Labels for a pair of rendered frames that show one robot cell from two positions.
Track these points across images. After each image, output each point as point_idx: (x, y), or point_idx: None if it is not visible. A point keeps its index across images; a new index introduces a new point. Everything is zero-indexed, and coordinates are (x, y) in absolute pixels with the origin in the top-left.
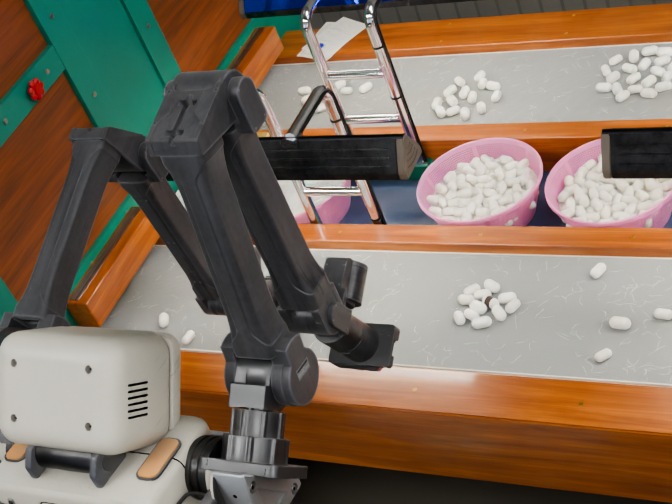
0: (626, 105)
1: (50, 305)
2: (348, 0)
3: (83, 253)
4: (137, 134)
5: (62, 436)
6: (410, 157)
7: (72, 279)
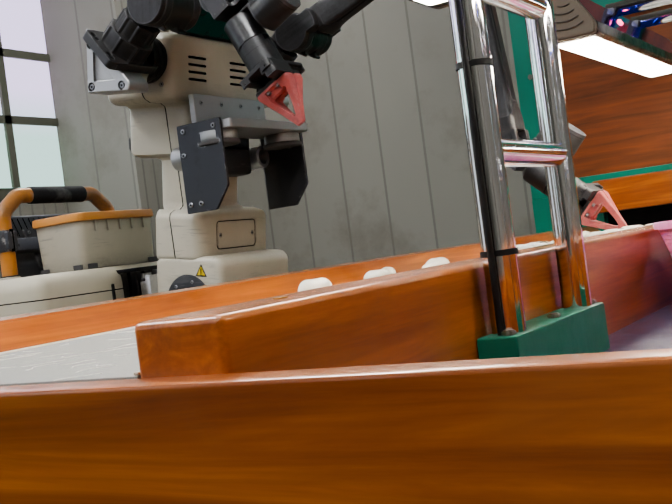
0: None
1: (318, 6)
2: None
3: (657, 162)
4: None
5: None
6: (561, 21)
7: (347, 3)
